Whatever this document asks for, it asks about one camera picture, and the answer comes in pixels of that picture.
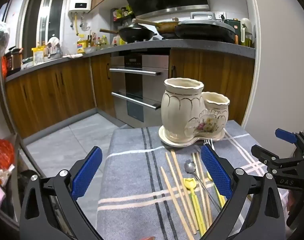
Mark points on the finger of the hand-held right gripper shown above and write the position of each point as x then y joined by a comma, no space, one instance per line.
266,157
286,135

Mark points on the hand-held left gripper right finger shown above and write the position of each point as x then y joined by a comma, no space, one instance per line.
215,172

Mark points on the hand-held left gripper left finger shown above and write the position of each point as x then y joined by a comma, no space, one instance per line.
88,172

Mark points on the yellow plastic spoon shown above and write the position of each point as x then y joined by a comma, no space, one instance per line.
188,183
219,197

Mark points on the metal spoon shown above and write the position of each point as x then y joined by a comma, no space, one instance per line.
190,166

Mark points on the metal fork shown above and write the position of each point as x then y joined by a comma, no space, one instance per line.
208,142

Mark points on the cream ceramic utensil holder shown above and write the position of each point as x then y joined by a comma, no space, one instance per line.
182,110

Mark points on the grey plaid cloth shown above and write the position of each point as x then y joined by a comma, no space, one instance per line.
132,180

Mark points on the cream ceramic saucer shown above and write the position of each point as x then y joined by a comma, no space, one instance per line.
172,143

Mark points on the long wooden base cabinet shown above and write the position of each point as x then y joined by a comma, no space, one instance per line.
54,92

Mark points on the red plastic bag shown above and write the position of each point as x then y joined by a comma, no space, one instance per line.
3,152

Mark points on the stainless steel oven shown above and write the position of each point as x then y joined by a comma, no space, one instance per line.
134,92

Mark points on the narrow wooden base cabinet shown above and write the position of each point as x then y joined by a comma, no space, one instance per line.
211,80

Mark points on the white oil dispenser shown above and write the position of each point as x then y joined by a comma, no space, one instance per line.
246,31

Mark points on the white rag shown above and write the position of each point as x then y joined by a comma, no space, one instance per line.
73,56

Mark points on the dark green container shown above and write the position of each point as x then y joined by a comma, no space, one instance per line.
233,28

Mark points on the yellow cooking oil bottle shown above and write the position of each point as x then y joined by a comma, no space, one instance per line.
80,47

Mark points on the yellow food bag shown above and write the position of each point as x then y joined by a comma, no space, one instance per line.
38,55

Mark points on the large black pan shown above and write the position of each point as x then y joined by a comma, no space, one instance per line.
204,33

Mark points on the white hanging towel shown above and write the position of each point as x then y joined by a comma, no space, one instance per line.
54,43

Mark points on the grey kitchen countertop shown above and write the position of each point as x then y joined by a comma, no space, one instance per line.
142,45

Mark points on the grey pan lid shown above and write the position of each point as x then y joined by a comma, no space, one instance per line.
204,20

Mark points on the black wok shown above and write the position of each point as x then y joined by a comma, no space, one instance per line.
137,33

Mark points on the yellow gas pipe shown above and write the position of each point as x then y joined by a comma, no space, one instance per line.
77,25

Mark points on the brown frying pan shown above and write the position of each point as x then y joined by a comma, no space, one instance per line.
167,27

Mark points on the black spice rack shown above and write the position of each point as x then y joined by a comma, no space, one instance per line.
123,15

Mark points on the kitchen window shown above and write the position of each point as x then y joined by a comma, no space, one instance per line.
42,17

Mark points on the wall socket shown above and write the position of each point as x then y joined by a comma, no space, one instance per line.
220,16

